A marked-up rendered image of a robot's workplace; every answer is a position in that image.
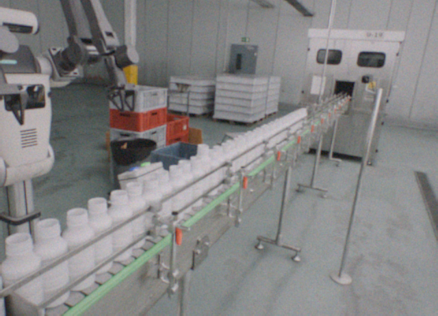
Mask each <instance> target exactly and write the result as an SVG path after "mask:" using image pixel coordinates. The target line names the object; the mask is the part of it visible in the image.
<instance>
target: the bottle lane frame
mask: <svg viewBox="0 0 438 316"><path fill-rule="evenodd" d="M314 125H317V127H314V128H313V129H314V133H313V132H311V137H310V145H309V147H310V146H311V145H312V144H313V143H314V142H315V138H312V134H313V137H317V135H316V133H317V132H318V125H319V121H317V122H316V123H315V124H314ZM301 135H304V137H300V142H299V144H298V141H297V146H296V154H295V156H296V157H297V152H298V150H300V148H301V144H302V147H303V148H307V144H306V143H303V142H307V140H308V135H309V129H307V130H306V131H305V132H304V133H301ZM302 138H304V140H303V142H302ZM294 141H295V138H294V140H292V141H291V142H290V143H289V144H288V145H287V146H285V147H284V148H282V149H281V150H285V153H281V154H280V157H279V161H277V158H276V172H275V175H276V179H275V180H274V182H276V180H277V179H278V178H279V177H280V176H281V175H282V174H283V173H284V172H285V171H286V170H287V169H288V168H290V167H291V164H290V163H288V162H292V157H290V156H288V155H287V151H288V150H289V155H293V154H294ZM304 152H305V149H302V148H301V154H300V155H302V154H303V153H304ZM287 156H288V159H287V161H288V162H286V158H287ZM273 162H274V155H273V156H271V157H270V158H269V159H267V160H266V161H265V162H263V163H262V164H261V165H260V166H259V167H258V168H255V169H253V171H252V172H250V173H249V174H247V175H249V176H253V177H254V179H253V180H252V179H248V180H247V184H246V189H244V188H243V189H242V209H243V211H242V215H243V214H244V213H245V212H246V211H247V210H248V209H249V208H250V207H251V206H252V205H253V204H254V203H255V202H257V201H258V200H259V198H260V197H261V195H262V194H263V193H264V192H265V191H266V190H267V189H268V188H269V185H267V184H265V183H264V181H263V178H264V176H266V174H264V172H265V168H267V171H266V173H267V174H269V175H272V168H273ZM266 182H267V183H271V180H270V176H266ZM239 184H240V182H239V181H238V182H237V183H236V184H234V185H233V186H231V187H230V188H228V189H226V191H225V192H224V193H222V194H221V195H220V196H218V197H217V199H215V200H213V201H212V202H210V203H207V206H206V207H203V208H202V209H201V210H200V211H197V213H196V214H195V215H193V216H190V217H191V218H190V219H188V220H185V222H184V223H182V225H183V226H187V227H190V233H187V232H185V231H183V232H182V240H181V245H177V249H176V263H175V268H176V269H177V270H178V271H179V275H178V276H177V281H178V280H179V279H180V278H181V277H182V276H183V275H184V274H185V273H186V272H187V271H189V270H190V268H191V267H192V266H193V256H194V249H195V247H196V244H197V243H198V242H200V241H201V239H202V238H203V237H204V236H208V237H209V246H208V249H210V248H211V247H212V246H213V245H214V244H215V243H216V242H217V241H218V240H219V238H221V237H222V236H223V235H224V234H225V233H226V232H227V231H228V230H229V229H230V228H231V227H232V226H233V224H234V219H232V218H230V217H229V216H228V215H227V210H228V208H229V207H230V205H228V202H229V198H230V197H231V205H232V206H234V207H236V206H237V199H238V192H239ZM230 209H231V210H230V216H231V217H235V218H236V213H235V210H236V209H234V208H232V207H231V208H230ZM242 215H241V217H242ZM170 239H171V233H170V234H169V235H168V236H165V237H162V239H161V240H160V241H158V242H157V243H154V246H153V247H152V248H150V249H149V250H144V254H141V255H140V256H139V257H138V258H136V257H134V258H135V260H134V261H133V262H131V263H130V264H128V266H124V265H123V269H122V270H121V271H119V272H118V273H117V274H111V275H112V277H111V278H110V279H109V280H107V281H106V282H104V283H103V285H101V284H99V283H97V284H98V285H99V288H97V289H95V290H94V291H93V292H92V293H90V294H89V295H86V294H84V293H82V294H83V295H85V298H84V299H83V300H82V301H80V302H79V303H77V304H76V305H74V306H67V305H66V306H67V307H68V311H66V312H65V313H64V314H63V315H61V316H145V315H146V314H147V312H148V311H149V310H150V309H151V308H152V307H153V306H154V305H155V304H156V303H157V302H158V301H159V300H160V299H161V298H162V297H163V296H164V295H165V294H166V293H167V291H166V288H167V287H168V286H169V285H167V284H166V283H163V282H162V281H161V278H160V279H159V278H158V276H159V269H160V268H161V267H162V266H161V265H159V254H161V253H163V252H164V265H165V266H166V267H170ZM109 274H110V273H109Z"/></svg>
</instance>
